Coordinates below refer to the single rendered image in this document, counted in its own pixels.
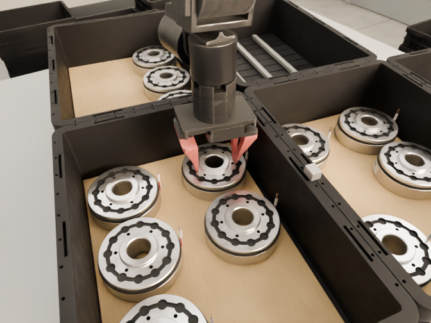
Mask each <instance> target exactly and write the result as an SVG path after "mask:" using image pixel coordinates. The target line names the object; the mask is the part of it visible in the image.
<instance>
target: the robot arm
mask: <svg viewBox="0 0 431 323"><path fill-rule="evenodd" d="M255 1H256V0H171V2H170V3H166V4H165V15H164V16H163V18H162V20H161V21H160V24H159V27H158V37H159V40H160V43H161V44H162V45H163V46H164V47H165V48H166V49H167V50H168V51H170V52H171V53H172V54H174V55H175V56H176V57H177V58H178V59H180V60H181V61H182V62H183V63H185V64H187V65H190V74H191V83H192V101H193V103H189V104H182V105H178V106H175V107H174V114H175V118H174V119H173V120H174V127H175V130H176V133H177V135H178V139H179V141H180V145H181V147H182V150H183V152H184V153H185V154H186V155H187V157H188V158H189V159H190V161H191V162H192V163H193V166H194V169H195V171H196V172H198V168H199V165H198V146H197V144H196V141H195V139H194V135H199V134H204V133H205V136H206V138H207V140H208V142H210V143H215V142H221V141H225V140H231V148H232V159H233V161H234V163H235V164H237V162H238V161H239V160H240V158H241V156H242V154H243V153H244V152H245V151H246V149H247V148H248V147H249V146H250V145H251V144H252V143H253V142H254V141H255V140H256V139H257V134H258V129H257V127H256V122H257V116H256V115H255V114H254V112H253V111H252V109H251V108H250V107H249V105H248V103H247V102H246V101H245V99H244V98H243V96H241V95H236V73H237V34H236V33H235V32H233V31H231V30H229V29H230V28H239V27H245V26H251V25H252V20H253V11H254V5H255ZM239 138H240V142H239V145H238V147H237V143H238V139H239Z"/></svg>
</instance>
